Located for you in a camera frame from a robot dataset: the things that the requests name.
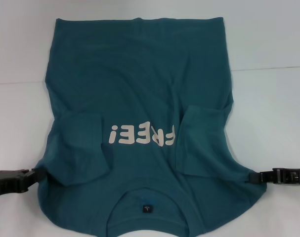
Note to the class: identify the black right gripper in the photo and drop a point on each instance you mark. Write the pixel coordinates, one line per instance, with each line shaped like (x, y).
(290, 176)

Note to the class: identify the teal t-shirt with FREE print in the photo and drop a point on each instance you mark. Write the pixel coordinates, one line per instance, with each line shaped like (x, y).
(130, 86)

